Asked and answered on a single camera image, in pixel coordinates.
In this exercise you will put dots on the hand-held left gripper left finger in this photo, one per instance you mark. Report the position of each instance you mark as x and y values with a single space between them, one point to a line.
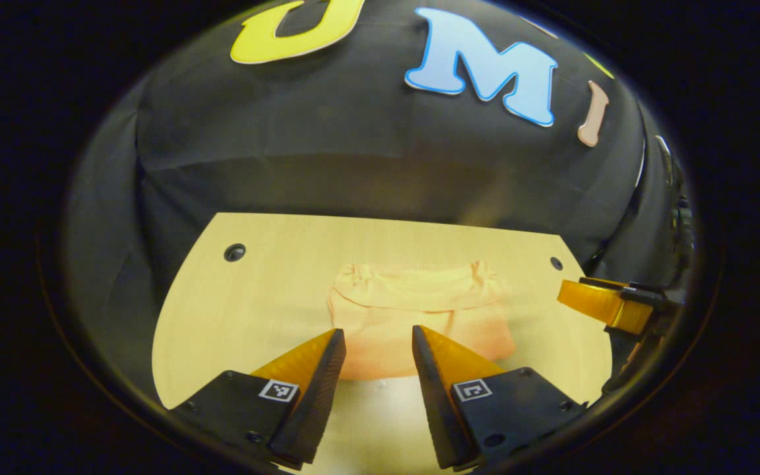
317 402

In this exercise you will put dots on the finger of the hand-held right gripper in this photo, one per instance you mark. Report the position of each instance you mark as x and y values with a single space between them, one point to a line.
604 303

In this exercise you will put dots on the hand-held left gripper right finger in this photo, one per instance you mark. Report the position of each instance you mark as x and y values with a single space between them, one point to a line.
436 402

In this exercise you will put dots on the orange T-shirt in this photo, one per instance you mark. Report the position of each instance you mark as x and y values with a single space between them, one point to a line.
419 303

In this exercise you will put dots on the black backdrop cloth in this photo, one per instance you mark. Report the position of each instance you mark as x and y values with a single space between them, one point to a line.
353 145

